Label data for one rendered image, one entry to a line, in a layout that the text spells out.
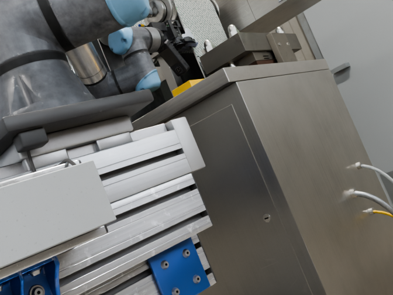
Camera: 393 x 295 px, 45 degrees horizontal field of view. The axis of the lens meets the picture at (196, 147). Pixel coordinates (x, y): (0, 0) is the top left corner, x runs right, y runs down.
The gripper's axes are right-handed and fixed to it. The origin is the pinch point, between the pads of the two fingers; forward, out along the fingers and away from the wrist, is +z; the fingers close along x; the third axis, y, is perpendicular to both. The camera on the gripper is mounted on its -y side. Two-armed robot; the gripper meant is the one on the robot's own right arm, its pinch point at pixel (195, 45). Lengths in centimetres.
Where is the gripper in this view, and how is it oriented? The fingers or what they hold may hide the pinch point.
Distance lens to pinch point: 159.4
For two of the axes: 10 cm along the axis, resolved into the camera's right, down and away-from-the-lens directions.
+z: 5.9, -1.8, 7.9
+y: -3.8, -9.2, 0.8
